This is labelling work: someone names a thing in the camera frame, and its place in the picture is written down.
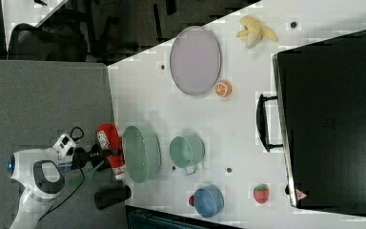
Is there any red plush ketchup bottle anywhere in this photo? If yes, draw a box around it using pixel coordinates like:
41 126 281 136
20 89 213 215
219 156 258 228
96 123 126 180

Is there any blue bowl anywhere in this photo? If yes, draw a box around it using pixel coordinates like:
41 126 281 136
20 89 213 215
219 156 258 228
193 184 224 219

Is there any green spatula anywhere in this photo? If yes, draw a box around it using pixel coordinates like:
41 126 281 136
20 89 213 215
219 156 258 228
70 161 104 190

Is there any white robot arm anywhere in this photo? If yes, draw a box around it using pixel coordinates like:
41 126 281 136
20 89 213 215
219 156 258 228
8 148 109 229

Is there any green pot with handle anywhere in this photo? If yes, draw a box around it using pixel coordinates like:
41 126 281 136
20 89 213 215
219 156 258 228
169 135 205 176

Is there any lavender oval plate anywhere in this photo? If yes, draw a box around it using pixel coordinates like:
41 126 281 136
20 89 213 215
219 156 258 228
170 26 221 96

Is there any green oval strainer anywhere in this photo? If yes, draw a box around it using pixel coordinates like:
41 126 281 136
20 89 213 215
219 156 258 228
122 125 161 183

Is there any black office chair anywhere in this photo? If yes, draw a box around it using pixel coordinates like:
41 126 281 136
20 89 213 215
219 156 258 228
7 23 88 62

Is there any black toaster oven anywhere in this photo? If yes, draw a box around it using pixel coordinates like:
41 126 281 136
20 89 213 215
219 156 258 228
272 30 366 217

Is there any plush orange slice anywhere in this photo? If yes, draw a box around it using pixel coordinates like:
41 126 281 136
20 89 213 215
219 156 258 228
214 80 232 97

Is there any small red ball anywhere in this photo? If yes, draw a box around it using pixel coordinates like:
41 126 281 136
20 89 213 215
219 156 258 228
188 196 194 206

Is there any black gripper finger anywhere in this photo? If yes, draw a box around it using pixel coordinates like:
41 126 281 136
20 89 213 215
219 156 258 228
98 149 123 156

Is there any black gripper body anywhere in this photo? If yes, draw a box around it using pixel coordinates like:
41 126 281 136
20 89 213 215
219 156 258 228
71 144 100 170

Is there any plush peeled banana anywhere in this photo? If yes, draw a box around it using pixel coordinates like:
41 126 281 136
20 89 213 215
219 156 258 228
235 16 278 49

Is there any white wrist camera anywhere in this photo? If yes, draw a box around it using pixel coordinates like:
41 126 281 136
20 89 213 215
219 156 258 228
52 134 76 164

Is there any black cylinder cup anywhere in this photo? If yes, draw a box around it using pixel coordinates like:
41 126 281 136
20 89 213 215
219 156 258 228
94 186 132 210

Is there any plush strawberry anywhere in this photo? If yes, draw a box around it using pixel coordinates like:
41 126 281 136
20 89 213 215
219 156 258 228
254 184 269 204

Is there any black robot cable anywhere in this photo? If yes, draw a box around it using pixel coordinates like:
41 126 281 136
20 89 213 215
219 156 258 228
37 126 87 222

